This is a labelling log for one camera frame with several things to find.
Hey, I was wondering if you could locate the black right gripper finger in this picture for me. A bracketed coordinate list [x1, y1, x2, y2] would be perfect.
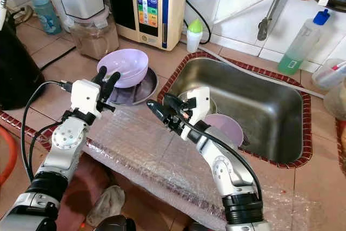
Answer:
[147, 100, 177, 132]
[162, 93, 190, 114]

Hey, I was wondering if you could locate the purple plastic bowl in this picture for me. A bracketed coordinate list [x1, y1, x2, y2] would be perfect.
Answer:
[203, 113, 245, 148]
[96, 48, 149, 89]

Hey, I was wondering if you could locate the shallow stainless steel dish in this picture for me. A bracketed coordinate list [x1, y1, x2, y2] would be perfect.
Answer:
[178, 91, 217, 114]
[107, 69, 159, 107]

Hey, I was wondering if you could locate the clear plastic pitcher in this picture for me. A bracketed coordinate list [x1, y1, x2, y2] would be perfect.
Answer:
[68, 17, 120, 62]

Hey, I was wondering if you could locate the small white bottle green cap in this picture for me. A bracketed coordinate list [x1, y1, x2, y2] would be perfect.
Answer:
[187, 18, 204, 54]

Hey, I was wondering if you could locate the stainless steel sink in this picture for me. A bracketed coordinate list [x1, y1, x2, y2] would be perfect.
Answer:
[168, 57, 305, 164]

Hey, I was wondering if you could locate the teal plastic bottle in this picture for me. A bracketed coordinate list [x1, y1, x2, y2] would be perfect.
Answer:
[31, 0, 63, 36]

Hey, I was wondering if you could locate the black electric kettle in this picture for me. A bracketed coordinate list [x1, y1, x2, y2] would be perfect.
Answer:
[0, 12, 38, 110]

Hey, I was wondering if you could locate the cream water ionizer machine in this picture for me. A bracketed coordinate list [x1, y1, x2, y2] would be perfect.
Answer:
[105, 0, 189, 52]

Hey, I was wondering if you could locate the grey cloth rag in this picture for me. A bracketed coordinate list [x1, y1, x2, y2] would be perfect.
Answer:
[86, 184, 127, 227]

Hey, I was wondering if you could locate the orange plastic basin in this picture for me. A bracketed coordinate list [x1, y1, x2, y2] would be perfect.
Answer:
[0, 125, 18, 186]

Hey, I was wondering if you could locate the metal tap lever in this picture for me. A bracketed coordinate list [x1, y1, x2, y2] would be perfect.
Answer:
[257, 0, 301, 42]

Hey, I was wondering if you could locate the black robot foot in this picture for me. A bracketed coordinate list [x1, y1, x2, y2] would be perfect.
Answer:
[95, 214, 137, 231]

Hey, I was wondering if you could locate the dish soap bottle blue cap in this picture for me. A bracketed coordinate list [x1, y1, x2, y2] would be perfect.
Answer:
[277, 9, 331, 76]

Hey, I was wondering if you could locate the clear plastic container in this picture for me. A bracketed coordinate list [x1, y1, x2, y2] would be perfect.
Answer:
[310, 57, 346, 91]

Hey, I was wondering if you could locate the translucent plastic jar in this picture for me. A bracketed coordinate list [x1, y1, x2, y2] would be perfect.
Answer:
[323, 79, 346, 121]

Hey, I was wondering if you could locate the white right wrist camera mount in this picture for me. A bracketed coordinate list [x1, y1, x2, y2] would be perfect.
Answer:
[181, 86, 212, 143]

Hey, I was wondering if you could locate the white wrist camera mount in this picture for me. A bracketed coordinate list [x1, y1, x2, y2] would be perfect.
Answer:
[181, 86, 212, 143]
[70, 79, 103, 118]

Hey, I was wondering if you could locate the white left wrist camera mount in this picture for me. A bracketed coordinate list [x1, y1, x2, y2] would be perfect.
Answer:
[70, 79, 103, 118]

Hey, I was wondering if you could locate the black kettle power cord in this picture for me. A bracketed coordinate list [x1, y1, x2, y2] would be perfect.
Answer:
[39, 46, 74, 71]

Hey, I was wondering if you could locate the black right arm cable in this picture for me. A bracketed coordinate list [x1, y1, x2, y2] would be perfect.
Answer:
[187, 117, 263, 202]

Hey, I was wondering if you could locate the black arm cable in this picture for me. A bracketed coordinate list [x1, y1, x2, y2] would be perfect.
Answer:
[20, 80, 74, 181]
[187, 117, 263, 202]

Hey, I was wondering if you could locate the thin white hose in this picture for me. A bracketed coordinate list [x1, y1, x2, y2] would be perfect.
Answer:
[200, 46, 312, 78]

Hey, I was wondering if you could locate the black ionizer power cord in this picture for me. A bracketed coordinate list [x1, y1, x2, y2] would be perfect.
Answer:
[185, 0, 212, 45]

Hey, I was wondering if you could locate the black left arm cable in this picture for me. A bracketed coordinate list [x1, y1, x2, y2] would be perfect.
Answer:
[20, 80, 74, 181]

